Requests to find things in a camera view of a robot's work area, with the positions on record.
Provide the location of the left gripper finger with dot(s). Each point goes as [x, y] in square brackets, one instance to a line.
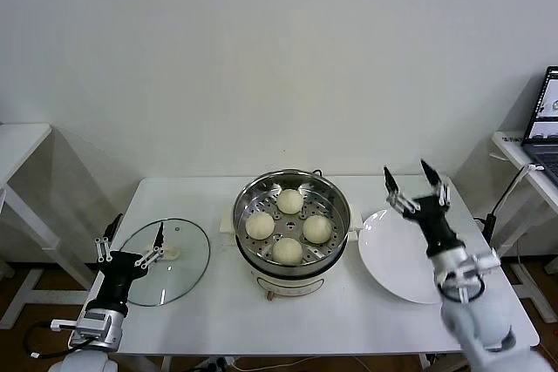
[103, 250]
[159, 241]

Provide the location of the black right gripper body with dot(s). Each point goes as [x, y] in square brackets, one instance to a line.
[436, 226]

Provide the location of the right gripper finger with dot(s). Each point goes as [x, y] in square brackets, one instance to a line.
[401, 204]
[444, 195]

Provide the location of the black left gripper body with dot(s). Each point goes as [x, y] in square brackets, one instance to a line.
[120, 269]

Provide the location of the round glass pot lid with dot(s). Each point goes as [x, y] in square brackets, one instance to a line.
[187, 267]

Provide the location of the white steamed baozi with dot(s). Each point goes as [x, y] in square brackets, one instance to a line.
[260, 227]
[317, 229]
[290, 201]
[287, 251]

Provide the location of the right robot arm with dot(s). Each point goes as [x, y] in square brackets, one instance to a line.
[475, 324]

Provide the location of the stainless steel steamer basket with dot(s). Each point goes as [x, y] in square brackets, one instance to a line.
[335, 206]

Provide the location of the white round plate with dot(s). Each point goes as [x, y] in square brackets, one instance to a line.
[392, 259]

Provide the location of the white side table with laptop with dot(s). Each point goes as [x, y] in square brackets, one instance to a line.
[505, 149]

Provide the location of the dark grey open laptop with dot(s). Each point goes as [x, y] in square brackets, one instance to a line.
[540, 150]

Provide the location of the white electric cooker pot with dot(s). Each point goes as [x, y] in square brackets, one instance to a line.
[287, 285]

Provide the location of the white floor power strip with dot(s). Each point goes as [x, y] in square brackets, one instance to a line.
[220, 362]

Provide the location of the empty white side table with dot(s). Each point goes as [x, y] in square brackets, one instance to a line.
[22, 137]

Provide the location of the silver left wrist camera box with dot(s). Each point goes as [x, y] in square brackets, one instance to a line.
[91, 324]

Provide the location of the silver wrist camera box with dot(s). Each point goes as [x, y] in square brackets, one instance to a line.
[486, 264]
[91, 324]

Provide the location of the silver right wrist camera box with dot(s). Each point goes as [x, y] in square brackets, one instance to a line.
[486, 264]

